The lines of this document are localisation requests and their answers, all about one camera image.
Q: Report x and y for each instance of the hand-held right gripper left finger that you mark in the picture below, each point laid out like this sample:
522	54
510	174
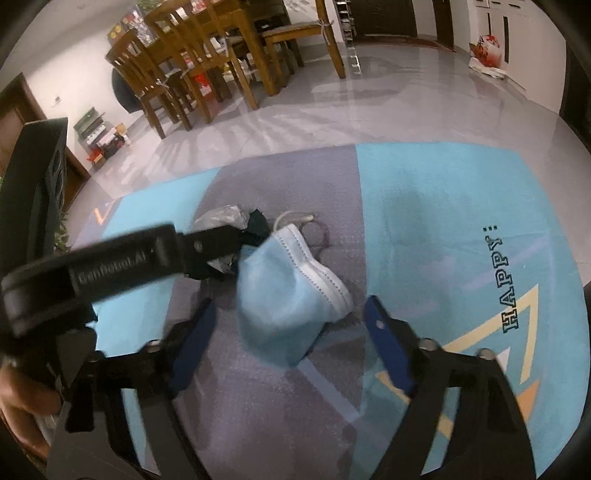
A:
196	341

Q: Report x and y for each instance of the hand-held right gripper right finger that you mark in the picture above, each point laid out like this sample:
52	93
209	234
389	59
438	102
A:
388	350

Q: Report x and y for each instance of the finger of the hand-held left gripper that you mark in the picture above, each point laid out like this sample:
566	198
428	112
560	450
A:
203	247

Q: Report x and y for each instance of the dark green clear wrapper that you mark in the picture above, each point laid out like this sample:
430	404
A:
256	226

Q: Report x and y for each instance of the blue face mask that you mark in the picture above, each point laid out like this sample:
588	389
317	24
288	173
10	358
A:
277	300

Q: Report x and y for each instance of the person's left hand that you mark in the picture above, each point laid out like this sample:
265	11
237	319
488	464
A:
23	394

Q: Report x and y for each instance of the potted green plant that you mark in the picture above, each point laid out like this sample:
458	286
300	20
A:
62	233

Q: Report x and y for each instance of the pile of gift boxes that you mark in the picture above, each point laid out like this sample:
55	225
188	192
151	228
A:
108	143

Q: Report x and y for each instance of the blue grey patterned rug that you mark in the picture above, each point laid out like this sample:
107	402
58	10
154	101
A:
461	207

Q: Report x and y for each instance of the green cardboard box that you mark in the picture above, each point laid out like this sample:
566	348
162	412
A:
90	122

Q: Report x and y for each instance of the black round object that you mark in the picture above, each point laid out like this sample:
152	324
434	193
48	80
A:
127	92

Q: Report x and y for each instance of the brown wooden door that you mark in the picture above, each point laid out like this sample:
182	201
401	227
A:
14	106

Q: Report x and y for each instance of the wooden dining table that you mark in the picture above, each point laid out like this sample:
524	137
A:
258	9

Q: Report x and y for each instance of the dark double door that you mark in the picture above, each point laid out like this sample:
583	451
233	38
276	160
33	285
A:
392	18

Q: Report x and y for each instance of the red white plastic bag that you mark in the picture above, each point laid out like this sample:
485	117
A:
489	53

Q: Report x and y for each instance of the white cabinet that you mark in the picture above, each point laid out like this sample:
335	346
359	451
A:
521	37

